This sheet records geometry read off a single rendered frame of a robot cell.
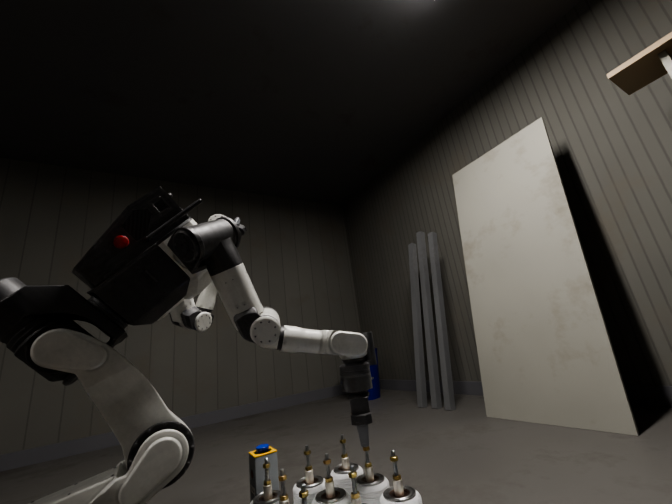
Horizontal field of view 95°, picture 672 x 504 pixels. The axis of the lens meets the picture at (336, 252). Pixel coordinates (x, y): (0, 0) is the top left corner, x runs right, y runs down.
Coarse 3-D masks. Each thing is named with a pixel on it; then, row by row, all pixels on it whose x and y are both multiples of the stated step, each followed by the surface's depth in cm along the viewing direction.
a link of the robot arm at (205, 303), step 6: (210, 288) 128; (204, 294) 127; (210, 294) 127; (216, 294) 130; (198, 300) 126; (204, 300) 126; (210, 300) 127; (198, 306) 125; (204, 306) 125; (210, 306) 127; (210, 312) 128; (180, 324) 123
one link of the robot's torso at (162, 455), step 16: (160, 432) 73; (176, 432) 75; (144, 448) 71; (160, 448) 72; (176, 448) 73; (144, 464) 69; (160, 464) 71; (176, 464) 72; (96, 480) 71; (112, 480) 69; (128, 480) 67; (144, 480) 69; (160, 480) 70; (48, 496) 69; (64, 496) 66; (80, 496) 66; (96, 496) 67; (112, 496) 66; (128, 496) 66; (144, 496) 68
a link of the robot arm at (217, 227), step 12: (204, 228) 76; (216, 228) 79; (228, 228) 82; (204, 240) 74; (216, 240) 78; (228, 240) 81; (216, 252) 78; (228, 252) 80; (216, 264) 78; (228, 264) 79
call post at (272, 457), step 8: (264, 456) 93; (272, 456) 94; (256, 464) 91; (272, 464) 93; (256, 472) 91; (264, 472) 92; (272, 472) 93; (256, 480) 90; (272, 480) 92; (256, 488) 89; (272, 488) 91
